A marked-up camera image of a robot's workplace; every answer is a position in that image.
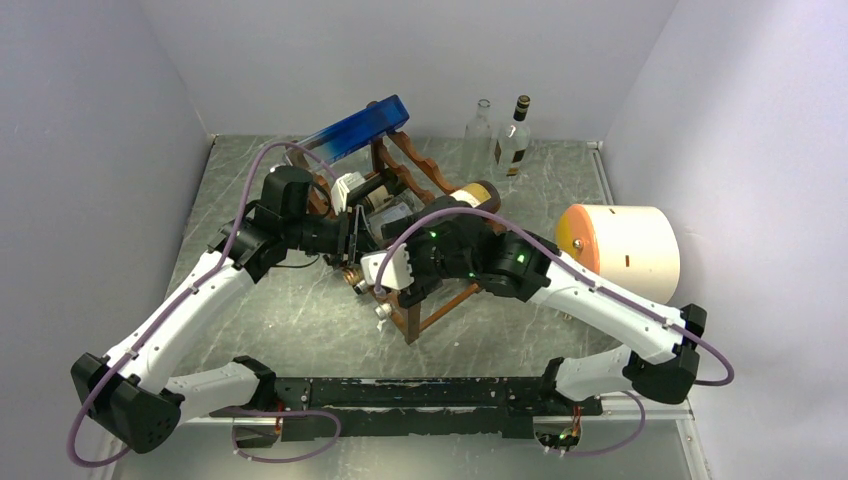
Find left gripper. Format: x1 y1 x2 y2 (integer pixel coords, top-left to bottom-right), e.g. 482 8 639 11
283 203 383 273

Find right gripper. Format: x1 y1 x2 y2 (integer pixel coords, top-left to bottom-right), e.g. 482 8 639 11
382 214 478 308

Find blue square glass bottle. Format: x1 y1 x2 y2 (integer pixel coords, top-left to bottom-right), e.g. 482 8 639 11
298 95 410 164

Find clear round glass bottle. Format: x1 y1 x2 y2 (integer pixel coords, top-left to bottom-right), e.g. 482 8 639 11
461 99 492 182

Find clear square whisky bottle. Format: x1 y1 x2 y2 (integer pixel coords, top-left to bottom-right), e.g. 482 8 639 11
494 95 531 177

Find brown bottle gold foil top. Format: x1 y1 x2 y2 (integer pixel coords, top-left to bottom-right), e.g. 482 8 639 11
372 195 498 303

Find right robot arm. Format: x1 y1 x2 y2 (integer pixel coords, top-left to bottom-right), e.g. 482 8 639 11
377 207 706 414

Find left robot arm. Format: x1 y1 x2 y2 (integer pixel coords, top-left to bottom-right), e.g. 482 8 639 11
71 166 361 454

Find clear bottle white cap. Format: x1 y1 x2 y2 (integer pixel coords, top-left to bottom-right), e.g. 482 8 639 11
374 302 393 332

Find brown wooden wine rack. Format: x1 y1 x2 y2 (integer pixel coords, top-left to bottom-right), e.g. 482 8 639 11
284 131 505 345

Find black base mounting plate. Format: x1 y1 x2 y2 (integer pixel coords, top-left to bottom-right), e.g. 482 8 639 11
246 377 602 441

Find white cylinder orange yellow end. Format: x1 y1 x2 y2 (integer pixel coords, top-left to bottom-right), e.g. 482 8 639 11
554 204 681 304

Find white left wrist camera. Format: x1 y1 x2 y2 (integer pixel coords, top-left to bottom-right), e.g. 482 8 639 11
330 172 365 215

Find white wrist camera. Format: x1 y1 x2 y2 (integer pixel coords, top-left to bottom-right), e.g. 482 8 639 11
360 244 414 290
330 172 365 215

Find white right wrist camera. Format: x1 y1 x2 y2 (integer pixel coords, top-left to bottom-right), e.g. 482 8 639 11
360 244 414 290

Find aluminium rail frame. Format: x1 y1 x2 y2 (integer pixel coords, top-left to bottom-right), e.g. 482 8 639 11
586 140 694 423

